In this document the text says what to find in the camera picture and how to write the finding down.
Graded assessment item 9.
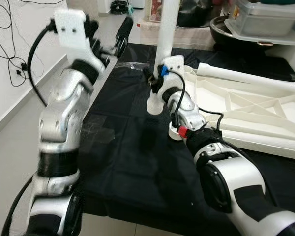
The black wall cable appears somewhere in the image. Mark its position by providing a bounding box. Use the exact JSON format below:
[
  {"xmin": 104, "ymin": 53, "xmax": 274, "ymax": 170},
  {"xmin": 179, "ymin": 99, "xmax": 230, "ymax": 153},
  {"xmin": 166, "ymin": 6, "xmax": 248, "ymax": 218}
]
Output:
[{"xmin": 0, "ymin": 0, "xmax": 64, "ymax": 88}]

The small black floor appliance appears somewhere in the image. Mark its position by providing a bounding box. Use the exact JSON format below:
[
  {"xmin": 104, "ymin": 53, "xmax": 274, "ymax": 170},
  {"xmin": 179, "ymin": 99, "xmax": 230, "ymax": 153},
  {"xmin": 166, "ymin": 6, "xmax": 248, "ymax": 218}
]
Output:
[{"xmin": 111, "ymin": 0, "xmax": 134, "ymax": 14}]

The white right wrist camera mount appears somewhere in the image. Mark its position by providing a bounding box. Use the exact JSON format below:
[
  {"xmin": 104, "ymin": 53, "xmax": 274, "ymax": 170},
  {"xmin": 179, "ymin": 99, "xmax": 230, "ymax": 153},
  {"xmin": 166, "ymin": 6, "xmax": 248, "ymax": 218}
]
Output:
[{"xmin": 157, "ymin": 56, "xmax": 185, "ymax": 99}]

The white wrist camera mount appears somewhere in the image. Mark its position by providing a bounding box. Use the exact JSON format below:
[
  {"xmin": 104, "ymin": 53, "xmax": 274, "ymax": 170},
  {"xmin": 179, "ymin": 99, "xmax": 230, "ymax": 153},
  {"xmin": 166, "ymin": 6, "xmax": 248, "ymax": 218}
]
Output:
[
  {"xmin": 53, "ymin": 9, "xmax": 89, "ymax": 49},
  {"xmin": 157, "ymin": 56, "xmax": 185, "ymax": 99}
]

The clear tape strip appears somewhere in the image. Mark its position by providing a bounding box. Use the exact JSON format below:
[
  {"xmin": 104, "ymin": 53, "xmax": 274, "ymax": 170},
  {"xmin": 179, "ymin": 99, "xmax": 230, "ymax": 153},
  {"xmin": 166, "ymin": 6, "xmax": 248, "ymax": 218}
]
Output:
[{"xmin": 116, "ymin": 61, "xmax": 148, "ymax": 69}]

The clear tape cross patch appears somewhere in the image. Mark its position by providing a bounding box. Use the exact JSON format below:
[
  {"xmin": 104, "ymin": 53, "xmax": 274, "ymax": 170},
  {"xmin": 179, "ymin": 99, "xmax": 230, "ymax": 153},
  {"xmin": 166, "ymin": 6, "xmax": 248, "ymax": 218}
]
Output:
[{"xmin": 81, "ymin": 116, "xmax": 116, "ymax": 143}]

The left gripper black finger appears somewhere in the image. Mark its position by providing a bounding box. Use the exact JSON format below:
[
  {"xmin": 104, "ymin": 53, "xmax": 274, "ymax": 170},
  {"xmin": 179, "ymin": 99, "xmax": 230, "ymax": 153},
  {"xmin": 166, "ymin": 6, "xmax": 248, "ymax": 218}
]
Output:
[
  {"xmin": 114, "ymin": 16, "xmax": 135, "ymax": 59},
  {"xmin": 85, "ymin": 14, "xmax": 100, "ymax": 39}
]

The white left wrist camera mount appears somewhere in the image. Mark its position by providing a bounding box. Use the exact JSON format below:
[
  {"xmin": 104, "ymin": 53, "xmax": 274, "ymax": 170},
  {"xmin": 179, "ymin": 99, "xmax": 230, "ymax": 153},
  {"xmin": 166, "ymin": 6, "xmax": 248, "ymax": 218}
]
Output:
[{"xmin": 53, "ymin": 9, "xmax": 89, "ymax": 49}]

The clear plastic storage box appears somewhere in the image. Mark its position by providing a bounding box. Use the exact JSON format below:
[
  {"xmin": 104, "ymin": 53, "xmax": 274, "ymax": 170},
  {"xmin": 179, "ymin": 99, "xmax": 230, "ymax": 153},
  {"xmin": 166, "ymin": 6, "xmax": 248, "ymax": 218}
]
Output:
[{"xmin": 225, "ymin": 0, "xmax": 295, "ymax": 46}]

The white plastic children table top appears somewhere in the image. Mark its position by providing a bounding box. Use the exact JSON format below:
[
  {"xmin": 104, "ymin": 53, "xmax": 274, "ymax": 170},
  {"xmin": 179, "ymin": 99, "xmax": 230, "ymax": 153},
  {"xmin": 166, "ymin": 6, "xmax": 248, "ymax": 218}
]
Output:
[{"xmin": 182, "ymin": 64, "xmax": 295, "ymax": 160}]

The black table cloth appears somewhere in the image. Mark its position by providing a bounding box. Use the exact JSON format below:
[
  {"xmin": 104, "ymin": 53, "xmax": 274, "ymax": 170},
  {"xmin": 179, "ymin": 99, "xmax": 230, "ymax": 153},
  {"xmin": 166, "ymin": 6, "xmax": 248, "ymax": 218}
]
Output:
[{"xmin": 76, "ymin": 43, "xmax": 295, "ymax": 232}]

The red printed box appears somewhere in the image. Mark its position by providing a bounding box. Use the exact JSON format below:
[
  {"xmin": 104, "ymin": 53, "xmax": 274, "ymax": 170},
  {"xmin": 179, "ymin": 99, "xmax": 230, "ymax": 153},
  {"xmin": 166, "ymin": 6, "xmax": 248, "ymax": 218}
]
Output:
[{"xmin": 148, "ymin": 0, "xmax": 163, "ymax": 21}]

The black plastic bag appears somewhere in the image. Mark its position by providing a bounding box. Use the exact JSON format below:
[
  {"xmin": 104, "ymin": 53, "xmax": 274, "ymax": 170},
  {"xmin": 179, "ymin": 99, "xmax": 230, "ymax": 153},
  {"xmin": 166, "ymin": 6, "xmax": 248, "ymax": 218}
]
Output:
[{"xmin": 177, "ymin": 0, "xmax": 227, "ymax": 28}]

